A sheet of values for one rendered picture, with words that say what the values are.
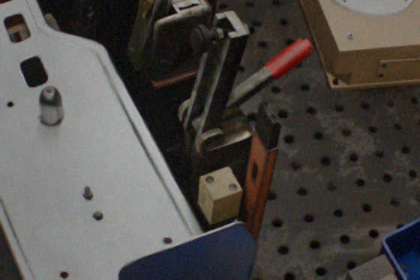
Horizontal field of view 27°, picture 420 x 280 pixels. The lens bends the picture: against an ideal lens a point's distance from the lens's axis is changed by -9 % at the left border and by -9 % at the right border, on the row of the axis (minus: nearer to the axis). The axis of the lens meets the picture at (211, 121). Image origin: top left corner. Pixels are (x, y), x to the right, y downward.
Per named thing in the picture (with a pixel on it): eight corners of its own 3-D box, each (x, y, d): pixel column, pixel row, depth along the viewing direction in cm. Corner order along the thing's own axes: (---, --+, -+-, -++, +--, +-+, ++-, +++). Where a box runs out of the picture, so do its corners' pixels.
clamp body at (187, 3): (122, 161, 144) (123, -8, 115) (190, 137, 148) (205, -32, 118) (147, 207, 140) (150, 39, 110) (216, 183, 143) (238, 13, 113)
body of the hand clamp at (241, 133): (172, 259, 134) (181, 112, 106) (214, 244, 136) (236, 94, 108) (190, 290, 131) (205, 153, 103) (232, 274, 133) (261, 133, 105)
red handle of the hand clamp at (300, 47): (182, 110, 104) (296, 25, 101) (191, 117, 106) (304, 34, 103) (199, 140, 102) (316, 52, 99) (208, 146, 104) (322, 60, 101)
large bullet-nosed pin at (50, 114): (37, 116, 113) (34, 83, 107) (59, 109, 114) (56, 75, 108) (45, 135, 111) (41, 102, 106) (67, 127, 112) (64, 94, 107)
